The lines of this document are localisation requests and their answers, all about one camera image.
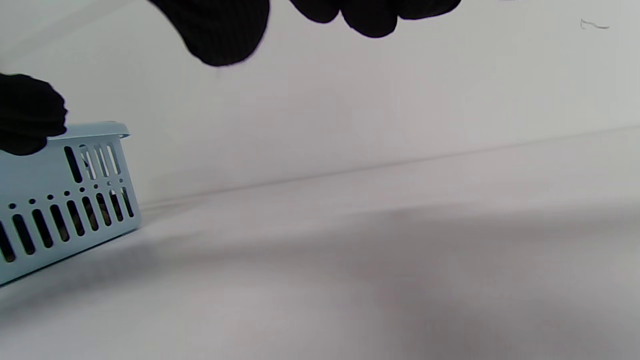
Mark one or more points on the light blue plastic basket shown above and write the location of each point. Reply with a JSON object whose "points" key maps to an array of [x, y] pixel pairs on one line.
{"points": [[40, 175]]}

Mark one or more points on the person's right hand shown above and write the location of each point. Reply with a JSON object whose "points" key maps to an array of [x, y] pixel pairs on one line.
{"points": [[220, 30]]}

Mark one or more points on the person's left hand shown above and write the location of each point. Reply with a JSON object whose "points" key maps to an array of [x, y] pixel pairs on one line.
{"points": [[25, 115]]}

